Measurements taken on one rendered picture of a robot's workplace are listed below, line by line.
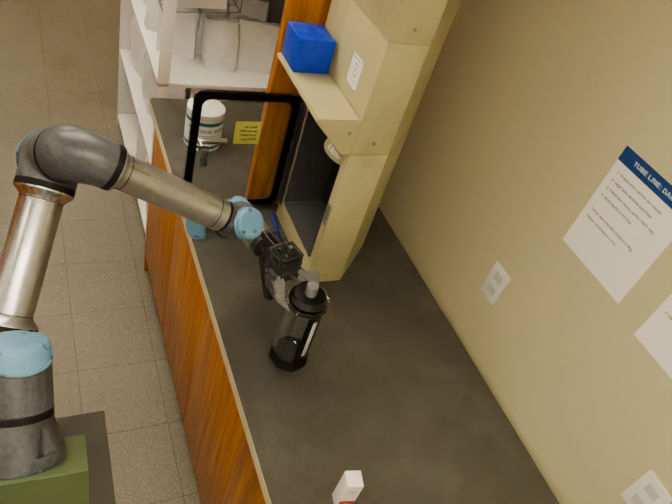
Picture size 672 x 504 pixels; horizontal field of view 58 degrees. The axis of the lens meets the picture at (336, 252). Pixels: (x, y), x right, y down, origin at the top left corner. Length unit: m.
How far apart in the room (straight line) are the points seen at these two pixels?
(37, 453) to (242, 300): 0.73
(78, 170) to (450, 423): 1.08
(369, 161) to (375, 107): 0.16
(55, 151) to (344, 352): 0.90
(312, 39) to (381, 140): 0.30
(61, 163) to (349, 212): 0.77
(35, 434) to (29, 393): 0.07
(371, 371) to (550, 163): 0.71
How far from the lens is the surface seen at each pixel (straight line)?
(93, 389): 2.67
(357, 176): 1.60
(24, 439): 1.23
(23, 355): 1.20
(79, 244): 3.21
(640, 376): 1.49
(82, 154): 1.25
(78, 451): 1.32
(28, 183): 1.34
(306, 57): 1.61
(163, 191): 1.30
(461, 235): 1.87
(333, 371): 1.65
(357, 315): 1.80
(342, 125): 1.48
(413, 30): 1.42
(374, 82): 1.45
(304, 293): 1.42
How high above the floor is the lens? 2.22
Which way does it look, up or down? 41 degrees down
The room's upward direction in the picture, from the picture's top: 20 degrees clockwise
